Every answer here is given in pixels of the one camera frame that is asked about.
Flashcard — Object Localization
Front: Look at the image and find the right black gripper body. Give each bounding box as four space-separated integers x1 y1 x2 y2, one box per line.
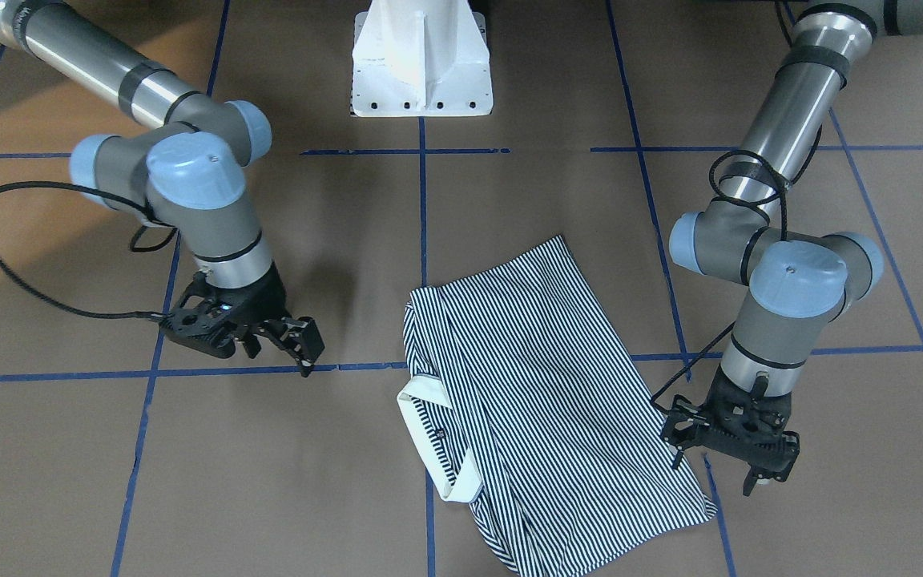
161 268 290 359

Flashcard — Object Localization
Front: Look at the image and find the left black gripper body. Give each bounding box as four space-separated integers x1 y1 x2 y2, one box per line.
674 369 800 482

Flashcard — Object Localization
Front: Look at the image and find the striped polo shirt white collar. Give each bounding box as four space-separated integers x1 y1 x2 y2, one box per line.
395 235 719 577

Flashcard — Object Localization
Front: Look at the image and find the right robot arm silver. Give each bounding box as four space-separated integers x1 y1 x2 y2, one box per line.
0 1 324 377

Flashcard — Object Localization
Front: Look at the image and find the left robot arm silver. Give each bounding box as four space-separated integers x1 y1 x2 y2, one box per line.
662 1 885 495

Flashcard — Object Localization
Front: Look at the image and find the brown paper table cover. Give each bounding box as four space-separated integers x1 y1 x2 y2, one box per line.
0 0 923 577

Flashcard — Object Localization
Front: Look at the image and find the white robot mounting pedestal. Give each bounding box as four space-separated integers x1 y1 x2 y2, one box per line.
349 1 494 118

